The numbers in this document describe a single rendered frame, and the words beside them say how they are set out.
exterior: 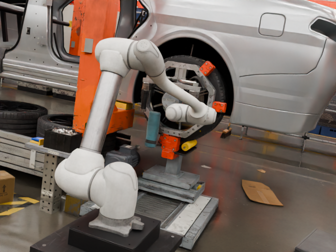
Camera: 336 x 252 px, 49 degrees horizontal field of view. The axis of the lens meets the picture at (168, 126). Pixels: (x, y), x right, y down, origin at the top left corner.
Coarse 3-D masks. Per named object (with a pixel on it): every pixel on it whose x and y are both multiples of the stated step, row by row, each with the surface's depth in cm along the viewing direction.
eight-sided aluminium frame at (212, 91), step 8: (168, 64) 273; (176, 64) 271; (184, 64) 269; (192, 64) 267; (200, 72) 266; (208, 80) 269; (208, 88) 265; (208, 96) 266; (208, 104) 267; (144, 112) 284; (160, 128) 281; (168, 128) 284; (192, 128) 274; (184, 136) 275
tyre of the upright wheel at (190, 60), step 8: (176, 56) 280; (184, 56) 278; (192, 56) 278; (200, 64) 274; (216, 72) 278; (216, 80) 271; (216, 88) 272; (224, 88) 282; (216, 96) 273; (224, 96) 279; (216, 112) 274; (224, 112) 291; (216, 120) 276; (200, 128) 280; (208, 128) 278; (192, 136) 282; (200, 136) 281
